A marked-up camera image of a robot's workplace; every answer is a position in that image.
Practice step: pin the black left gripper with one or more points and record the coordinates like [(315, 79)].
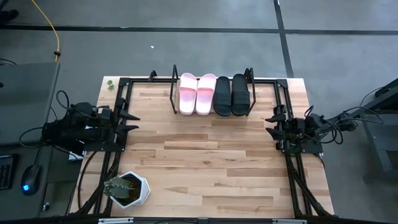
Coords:
[(112, 124)]

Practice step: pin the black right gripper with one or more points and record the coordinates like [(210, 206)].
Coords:
[(290, 127)]

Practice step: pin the black ribbed slide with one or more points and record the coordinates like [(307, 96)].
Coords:
[(222, 98), (241, 96)]

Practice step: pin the pink foam slide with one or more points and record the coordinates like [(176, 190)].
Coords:
[(188, 93), (206, 93)]

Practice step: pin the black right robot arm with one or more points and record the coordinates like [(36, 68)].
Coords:
[(329, 126)]

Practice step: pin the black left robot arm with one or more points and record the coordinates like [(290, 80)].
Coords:
[(74, 124)]

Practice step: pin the black metal shoe shelf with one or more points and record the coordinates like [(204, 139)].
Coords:
[(172, 93)]

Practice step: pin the small green leaf sprig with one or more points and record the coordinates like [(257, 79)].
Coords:
[(110, 85)]

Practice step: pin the small white box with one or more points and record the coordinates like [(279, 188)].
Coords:
[(74, 155)]

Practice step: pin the green cactus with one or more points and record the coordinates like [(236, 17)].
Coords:
[(119, 188)]

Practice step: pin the white hexagonal plant pot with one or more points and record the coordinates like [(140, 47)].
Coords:
[(143, 189)]

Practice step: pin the dark grey desk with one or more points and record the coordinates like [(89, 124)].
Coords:
[(59, 174)]

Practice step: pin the grey metal cart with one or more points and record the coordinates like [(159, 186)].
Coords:
[(377, 140)]

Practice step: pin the grey flat monitor slab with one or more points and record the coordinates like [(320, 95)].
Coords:
[(28, 102)]

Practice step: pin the black computer mouse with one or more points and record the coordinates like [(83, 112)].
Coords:
[(31, 180)]

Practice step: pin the black keyboard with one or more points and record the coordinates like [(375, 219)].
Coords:
[(6, 172)]

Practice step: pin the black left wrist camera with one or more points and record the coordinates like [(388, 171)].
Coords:
[(106, 114)]

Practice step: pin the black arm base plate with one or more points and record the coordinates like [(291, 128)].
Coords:
[(311, 149), (105, 147)]

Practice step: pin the black aluminium table frame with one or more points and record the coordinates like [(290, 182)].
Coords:
[(146, 81)]

